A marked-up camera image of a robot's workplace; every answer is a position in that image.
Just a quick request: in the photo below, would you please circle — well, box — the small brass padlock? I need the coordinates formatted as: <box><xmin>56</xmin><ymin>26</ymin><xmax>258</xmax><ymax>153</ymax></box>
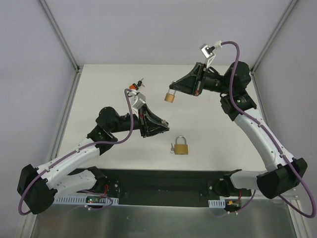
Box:
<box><xmin>164</xmin><ymin>89</ymin><xmax>176</xmax><ymax>103</ymax></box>

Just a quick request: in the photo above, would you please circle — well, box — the large brass padlock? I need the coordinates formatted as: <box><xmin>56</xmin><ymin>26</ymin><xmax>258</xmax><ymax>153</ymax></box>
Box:
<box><xmin>174</xmin><ymin>136</ymin><xmax>189</xmax><ymax>155</ymax></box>

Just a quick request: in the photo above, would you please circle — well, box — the key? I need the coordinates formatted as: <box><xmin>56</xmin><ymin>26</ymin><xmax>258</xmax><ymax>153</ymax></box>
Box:
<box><xmin>170</xmin><ymin>143</ymin><xmax>174</xmax><ymax>153</ymax></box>

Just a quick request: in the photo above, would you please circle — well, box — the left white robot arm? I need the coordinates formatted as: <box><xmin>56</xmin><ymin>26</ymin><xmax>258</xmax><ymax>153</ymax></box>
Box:
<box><xmin>17</xmin><ymin>104</ymin><xmax>169</xmax><ymax>215</ymax></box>

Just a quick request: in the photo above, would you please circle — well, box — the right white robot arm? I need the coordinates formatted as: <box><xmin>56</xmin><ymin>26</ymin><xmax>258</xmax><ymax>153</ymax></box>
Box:
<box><xmin>169</xmin><ymin>61</ymin><xmax>308</xmax><ymax>199</ymax></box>

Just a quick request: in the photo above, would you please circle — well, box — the orange padlock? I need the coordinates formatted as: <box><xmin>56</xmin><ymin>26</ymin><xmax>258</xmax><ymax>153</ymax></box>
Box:
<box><xmin>129</xmin><ymin>84</ymin><xmax>139</xmax><ymax>90</ymax></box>

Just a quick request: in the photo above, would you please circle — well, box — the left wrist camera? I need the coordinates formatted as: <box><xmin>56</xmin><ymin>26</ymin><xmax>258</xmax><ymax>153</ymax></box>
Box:
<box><xmin>129</xmin><ymin>90</ymin><xmax>146</xmax><ymax>114</ymax></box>

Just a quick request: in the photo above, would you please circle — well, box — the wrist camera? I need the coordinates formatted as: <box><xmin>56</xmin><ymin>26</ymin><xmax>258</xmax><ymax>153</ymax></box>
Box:
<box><xmin>129</xmin><ymin>90</ymin><xmax>146</xmax><ymax>114</ymax></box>
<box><xmin>200</xmin><ymin>41</ymin><xmax>222</xmax><ymax>68</ymax></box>

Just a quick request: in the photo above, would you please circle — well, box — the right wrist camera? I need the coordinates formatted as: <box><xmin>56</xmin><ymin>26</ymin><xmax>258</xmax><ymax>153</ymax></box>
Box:
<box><xmin>200</xmin><ymin>41</ymin><xmax>222</xmax><ymax>68</ymax></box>

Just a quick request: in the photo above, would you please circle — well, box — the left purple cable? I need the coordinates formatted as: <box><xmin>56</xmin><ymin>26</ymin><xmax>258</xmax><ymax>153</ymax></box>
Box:
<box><xmin>18</xmin><ymin>89</ymin><xmax>137</xmax><ymax>219</ymax></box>

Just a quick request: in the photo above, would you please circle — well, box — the purple cable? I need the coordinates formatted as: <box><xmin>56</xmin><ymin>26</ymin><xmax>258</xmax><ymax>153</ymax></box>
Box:
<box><xmin>210</xmin><ymin>41</ymin><xmax>317</xmax><ymax>219</ymax></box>
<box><xmin>18</xmin><ymin>89</ymin><xmax>137</xmax><ymax>219</ymax></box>

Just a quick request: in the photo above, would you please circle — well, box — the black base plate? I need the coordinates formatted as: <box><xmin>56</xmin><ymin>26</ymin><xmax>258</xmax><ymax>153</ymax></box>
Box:
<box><xmin>75</xmin><ymin>166</ymin><xmax>257</xmax><ymax>206</ymax></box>

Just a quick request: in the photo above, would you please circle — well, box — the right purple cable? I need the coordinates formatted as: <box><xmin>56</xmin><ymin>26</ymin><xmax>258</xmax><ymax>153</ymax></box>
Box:
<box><xmin>210</xmin><ymin>41</ymin><xmax>317</xmax><ymax>219</ymax></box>

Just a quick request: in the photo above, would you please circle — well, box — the left aluminium frame post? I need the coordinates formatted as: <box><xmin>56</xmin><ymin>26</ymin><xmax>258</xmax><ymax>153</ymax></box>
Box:
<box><xmin>37</xmin><ymin>0</ymin><xmax>81</xmax><ymax>72</ymax></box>

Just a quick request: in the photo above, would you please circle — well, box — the aluminium frame post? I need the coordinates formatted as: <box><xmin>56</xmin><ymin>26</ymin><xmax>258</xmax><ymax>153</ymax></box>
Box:
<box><xmin>251</xmin><ymin>0</ymin><xmax>300</xmax><ymax>75</ymax></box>
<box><xmin>37</xmin><ymin>0</ymin><xmax>81</xmax><ymax>72</ymax></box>

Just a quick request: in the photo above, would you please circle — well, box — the right white cable duct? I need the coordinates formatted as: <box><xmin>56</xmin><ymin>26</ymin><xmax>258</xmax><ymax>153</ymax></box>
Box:
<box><xmin>208</xmin><ymin>199</ymin><xmax>226</xmax><ymax>209</ymax></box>

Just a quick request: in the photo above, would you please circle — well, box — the white cable duct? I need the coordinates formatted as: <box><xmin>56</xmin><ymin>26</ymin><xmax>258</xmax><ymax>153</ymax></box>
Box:
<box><xmin>208</xmin><ymin>199</ymin><xmax>226</xmax><ymax>209</ymax></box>
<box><xmin>53</xmin><ymin>195</ymin><xmax>119</xmax><ymax>206</ymax></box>

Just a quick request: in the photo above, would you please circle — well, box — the left white cable duct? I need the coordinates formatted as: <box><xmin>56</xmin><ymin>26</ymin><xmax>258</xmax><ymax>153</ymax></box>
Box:
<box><xmin>53</xmin><ymin>195</ymin><xmax>119</xmax><ymax>206</ymax></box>

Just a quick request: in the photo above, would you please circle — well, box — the right aluminium frame post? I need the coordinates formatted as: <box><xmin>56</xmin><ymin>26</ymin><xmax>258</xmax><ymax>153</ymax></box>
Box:
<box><xmin>251</xmin><ymin>0</ymin><xmax>300</xmax><ymax>75</ymax></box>

